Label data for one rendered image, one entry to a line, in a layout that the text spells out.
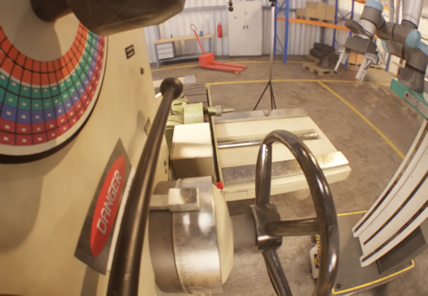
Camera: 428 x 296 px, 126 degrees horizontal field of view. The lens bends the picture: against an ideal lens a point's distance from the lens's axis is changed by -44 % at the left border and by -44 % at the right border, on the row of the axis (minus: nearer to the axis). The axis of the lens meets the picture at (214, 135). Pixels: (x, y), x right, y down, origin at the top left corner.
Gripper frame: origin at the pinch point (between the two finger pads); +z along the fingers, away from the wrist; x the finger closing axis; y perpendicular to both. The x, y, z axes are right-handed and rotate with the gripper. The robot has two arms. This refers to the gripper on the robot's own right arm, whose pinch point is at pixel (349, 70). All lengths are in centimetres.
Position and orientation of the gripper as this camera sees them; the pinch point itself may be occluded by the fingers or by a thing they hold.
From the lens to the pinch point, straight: 78.1
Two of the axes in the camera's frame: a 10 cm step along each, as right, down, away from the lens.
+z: -3.5, 8.3, 4.4
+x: -0.1, -4.8, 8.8
